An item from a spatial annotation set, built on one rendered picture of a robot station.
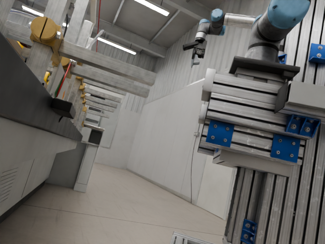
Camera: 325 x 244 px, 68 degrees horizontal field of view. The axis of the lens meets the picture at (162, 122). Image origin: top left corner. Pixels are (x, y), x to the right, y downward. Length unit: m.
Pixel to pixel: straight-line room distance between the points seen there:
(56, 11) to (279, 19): 0.67
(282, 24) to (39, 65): 0.74
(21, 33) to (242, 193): 0.96
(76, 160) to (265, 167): 2.83
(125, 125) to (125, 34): 3.55
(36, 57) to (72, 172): 2.99
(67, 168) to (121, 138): 6.68
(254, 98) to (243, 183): 0.39
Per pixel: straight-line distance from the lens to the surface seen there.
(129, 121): 10.14
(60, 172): 3.52
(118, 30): 9.61
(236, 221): 1.13
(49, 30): 0.58
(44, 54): 0.59
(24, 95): 0.44
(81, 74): 0.88
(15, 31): 0.67
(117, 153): 10.03
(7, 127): 0.55
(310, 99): 0.84
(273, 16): 0.93
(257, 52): 1.00
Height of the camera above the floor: 0.61
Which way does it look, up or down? 10 degrees up
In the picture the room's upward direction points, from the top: 14 degrees clockwise
